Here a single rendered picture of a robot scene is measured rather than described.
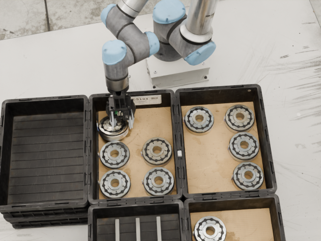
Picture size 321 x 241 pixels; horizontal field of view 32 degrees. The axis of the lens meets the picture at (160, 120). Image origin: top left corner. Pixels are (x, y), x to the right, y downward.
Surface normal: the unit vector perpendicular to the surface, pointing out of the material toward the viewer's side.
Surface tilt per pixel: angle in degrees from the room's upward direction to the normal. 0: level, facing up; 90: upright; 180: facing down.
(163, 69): 1
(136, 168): 0
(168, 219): 0
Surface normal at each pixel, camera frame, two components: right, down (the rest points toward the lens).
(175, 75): 0.20, 0.87
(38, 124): -0.03, -0.45
